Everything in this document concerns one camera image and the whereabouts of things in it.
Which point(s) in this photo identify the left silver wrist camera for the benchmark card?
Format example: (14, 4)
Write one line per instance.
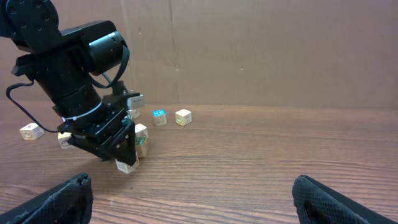
(135, 102)

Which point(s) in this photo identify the green R block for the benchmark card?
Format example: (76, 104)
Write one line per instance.
(141, 146)

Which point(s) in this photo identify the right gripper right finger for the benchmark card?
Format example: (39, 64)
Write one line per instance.
(319, 204)

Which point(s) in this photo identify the wooden block animal picture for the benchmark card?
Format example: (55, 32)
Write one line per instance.
(31, 131)

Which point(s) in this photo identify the cardboard backdrop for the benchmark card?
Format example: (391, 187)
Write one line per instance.
(269, 53)

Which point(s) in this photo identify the blue H block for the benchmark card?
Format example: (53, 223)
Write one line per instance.
(159, 117)

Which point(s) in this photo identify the wooden block green side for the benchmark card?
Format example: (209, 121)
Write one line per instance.
(141, 131)

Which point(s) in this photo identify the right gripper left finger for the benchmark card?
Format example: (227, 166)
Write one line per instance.
(69, 202)

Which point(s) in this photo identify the yellow top tilted block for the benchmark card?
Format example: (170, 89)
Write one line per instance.
(63, 140)

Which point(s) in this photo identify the blue X block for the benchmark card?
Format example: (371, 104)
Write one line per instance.
(125, 168)

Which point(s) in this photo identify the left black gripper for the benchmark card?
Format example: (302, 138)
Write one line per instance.
(106, 129)

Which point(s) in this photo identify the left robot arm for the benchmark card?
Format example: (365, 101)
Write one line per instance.
(80, 70)

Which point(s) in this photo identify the wooden block teal side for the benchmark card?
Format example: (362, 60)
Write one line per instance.
(133, 114)

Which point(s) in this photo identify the wooden block yellow side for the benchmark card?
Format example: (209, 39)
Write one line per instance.
(183, 117)

